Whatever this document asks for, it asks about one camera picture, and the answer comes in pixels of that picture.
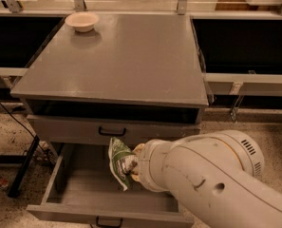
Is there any closed grey top drawer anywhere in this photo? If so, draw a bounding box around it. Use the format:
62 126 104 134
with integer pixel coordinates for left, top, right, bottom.
28 115 200 147

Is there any open grey middle drawer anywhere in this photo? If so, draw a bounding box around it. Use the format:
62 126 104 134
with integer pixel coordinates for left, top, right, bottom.
28 144 194 228

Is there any beige bowl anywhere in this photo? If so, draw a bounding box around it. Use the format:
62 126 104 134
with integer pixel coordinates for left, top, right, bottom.
65 11 99 32

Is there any black table leg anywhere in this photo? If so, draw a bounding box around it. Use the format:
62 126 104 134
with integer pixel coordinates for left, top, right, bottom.
8 136 39 198

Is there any black middle drawer handle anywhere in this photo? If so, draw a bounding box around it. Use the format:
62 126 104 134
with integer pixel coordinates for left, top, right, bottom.
95 217 122 228

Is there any black drawer handle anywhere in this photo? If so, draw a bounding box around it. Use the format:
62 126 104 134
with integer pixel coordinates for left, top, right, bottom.
95 217 122 228
98 126 126 137

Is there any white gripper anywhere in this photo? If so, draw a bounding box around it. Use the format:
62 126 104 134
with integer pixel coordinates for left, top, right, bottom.
130 140 171 193

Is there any green jalapeno chip bag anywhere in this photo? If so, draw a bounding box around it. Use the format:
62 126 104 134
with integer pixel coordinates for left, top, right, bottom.
108 137 138 191

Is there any black top drawer handle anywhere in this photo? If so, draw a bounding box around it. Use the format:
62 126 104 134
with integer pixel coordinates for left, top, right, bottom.
98 126 126 137

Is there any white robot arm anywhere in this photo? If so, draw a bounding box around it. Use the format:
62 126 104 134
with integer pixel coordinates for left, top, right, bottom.
138 130 282 228

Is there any black cable on floor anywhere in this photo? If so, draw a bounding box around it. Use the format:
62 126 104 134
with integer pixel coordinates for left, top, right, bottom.
0 98 53 166

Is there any metal bracket under rail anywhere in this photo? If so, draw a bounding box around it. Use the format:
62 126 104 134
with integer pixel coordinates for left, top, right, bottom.
229 82 244 123

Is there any grey drawer cabinet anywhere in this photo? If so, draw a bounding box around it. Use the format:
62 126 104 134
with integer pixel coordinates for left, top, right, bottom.
9 12 209 163

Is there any metal railing frame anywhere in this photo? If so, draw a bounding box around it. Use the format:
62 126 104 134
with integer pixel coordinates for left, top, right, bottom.
0 0 282 98

